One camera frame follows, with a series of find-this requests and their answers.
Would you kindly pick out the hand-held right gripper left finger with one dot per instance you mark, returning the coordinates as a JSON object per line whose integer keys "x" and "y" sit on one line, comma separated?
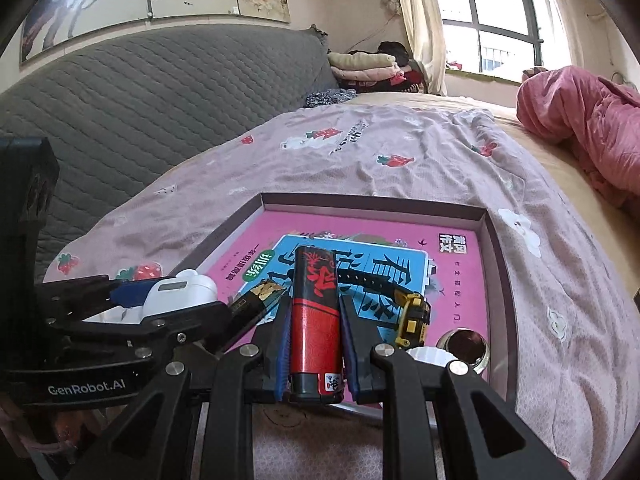
{"x": 283, "y": 355}

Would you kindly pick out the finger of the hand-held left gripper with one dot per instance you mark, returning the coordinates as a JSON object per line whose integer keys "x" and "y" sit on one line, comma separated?
{"x": 190, "y": 322}
{"x": 127, "y": 294}

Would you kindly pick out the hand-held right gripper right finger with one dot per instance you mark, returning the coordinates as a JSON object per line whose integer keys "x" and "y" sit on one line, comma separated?
{"x": 348, "y": 355}

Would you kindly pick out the white earbuds case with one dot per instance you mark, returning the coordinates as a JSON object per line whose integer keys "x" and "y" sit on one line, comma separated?
{"x": 180, "y": 287}

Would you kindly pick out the red lighter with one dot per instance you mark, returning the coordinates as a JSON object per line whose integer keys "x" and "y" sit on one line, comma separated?
{"x": 315, "y": 330}

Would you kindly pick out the black gold patterned stick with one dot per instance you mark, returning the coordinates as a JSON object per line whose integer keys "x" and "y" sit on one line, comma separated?
{"x": 260, "y": 297}

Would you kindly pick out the black yellow wrist watch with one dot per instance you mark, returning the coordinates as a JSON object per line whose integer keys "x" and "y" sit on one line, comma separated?
{"x": 412, "y": 317}

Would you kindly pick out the white plastic lid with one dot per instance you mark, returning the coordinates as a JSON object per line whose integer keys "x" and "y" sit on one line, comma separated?
{"x": 430, "y": 356}

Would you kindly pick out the brass door knob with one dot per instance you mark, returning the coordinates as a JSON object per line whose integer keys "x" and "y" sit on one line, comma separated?
{"x": 465, "y": 347}

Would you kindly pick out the grey cardboard box lid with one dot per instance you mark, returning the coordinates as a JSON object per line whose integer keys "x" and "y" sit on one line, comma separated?
{"x": 500, "y": 285}

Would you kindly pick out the person's left hand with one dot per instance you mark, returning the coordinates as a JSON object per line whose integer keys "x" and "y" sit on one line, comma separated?
{"x": 70, "y": 425}

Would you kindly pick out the pink book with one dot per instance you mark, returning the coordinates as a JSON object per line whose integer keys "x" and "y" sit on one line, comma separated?
{"x": 450, "y": 300}

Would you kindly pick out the grey quilted headboard cover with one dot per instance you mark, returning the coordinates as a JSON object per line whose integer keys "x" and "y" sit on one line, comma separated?
{"x": 150, "y": 100}

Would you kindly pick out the strawberry printed pink blanket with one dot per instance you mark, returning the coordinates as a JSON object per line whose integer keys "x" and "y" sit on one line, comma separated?
{"x": 550, "y": 270}

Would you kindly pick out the dark patterned cloth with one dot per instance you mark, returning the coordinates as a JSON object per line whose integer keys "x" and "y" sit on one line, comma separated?
{"x": 330, "y": 97}

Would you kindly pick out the stack of folded clothes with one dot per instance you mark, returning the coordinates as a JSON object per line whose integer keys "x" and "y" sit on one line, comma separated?
{"x": 370, "y": 67}

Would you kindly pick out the cream curtain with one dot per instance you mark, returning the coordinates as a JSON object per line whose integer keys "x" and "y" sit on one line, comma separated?
{"x": 420, "y": 25}

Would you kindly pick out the pink plush comforter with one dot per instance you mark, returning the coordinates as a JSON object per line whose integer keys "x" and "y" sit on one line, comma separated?
{"x": 590, "y": 110}

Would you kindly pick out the window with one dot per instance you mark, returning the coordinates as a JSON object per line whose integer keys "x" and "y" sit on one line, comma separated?
{"x": 495, "y": 10}

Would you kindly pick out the sheer white curtain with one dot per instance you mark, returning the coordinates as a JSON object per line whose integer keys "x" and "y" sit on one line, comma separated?
{"x": 550, "y": 15}

